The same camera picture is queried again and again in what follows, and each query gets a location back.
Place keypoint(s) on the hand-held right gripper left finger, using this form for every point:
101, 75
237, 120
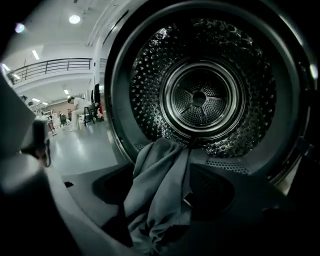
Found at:
85, 200

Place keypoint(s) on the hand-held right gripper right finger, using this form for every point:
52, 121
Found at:
225, 197

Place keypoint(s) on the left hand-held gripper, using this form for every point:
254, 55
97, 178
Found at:
40, 135

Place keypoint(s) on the grey clothing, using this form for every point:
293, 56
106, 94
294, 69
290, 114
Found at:
160, 180

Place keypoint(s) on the black washing machine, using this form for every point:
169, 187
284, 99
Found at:
200, 100

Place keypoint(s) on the black folding chair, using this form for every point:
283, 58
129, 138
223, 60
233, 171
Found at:
89, 113

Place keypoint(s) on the hanging black garment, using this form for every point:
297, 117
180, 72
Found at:
95, 96

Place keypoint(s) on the black balcony railing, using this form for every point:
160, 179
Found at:
55, 65

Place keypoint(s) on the ceiling tube light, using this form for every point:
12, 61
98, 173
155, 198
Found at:
35, 55
6, 67

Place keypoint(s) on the round ceiling light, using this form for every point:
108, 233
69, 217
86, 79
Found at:
74, 19
19, 28

